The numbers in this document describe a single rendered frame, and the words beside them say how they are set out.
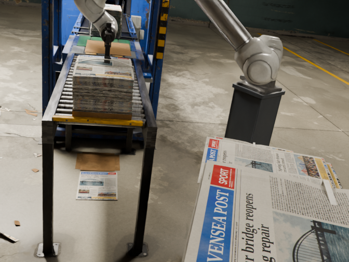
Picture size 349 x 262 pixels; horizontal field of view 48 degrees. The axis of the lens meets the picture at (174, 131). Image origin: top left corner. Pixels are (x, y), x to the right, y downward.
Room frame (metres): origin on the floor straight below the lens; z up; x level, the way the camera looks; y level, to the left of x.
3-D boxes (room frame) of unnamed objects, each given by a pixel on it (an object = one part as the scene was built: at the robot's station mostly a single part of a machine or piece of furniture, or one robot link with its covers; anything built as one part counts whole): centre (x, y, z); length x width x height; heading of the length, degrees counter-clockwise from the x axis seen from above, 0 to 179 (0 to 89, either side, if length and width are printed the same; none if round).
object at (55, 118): (1.72, 0.37, 0.81); 0.43 x 0.03 x 0.02; 102
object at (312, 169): (0.97, -0.27, 1.06); 0.37 x 0.29 x 0.01; 84
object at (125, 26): (4.47, 0.94, 0.75); 1.53 x 0.64 x 0.10; 12
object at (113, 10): (3.92, 0.83, 0.93); 0.38 x 0.30 x 0.26; 12
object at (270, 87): (2.05, -0.40, 1.03); 0.22 x 0.18 x 0.06; 45
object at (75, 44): (3.36, 0.71, 0.75); 0.70 x 0.65 x 0.10; 12
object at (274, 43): (2.02, -0.41, 1.17); 0.18 x 0.16 x 0.22; 166
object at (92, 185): (2.40, 0.50, 0.00); 0.37 x 0.28 x 0.01; 12
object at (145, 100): (2.42, 0.25, 0.74); 1.34 x 0.05 x 0.12; 12
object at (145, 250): (1.79, 0.12, 0.01); 0.14 x 0.14 x 0.01; 12
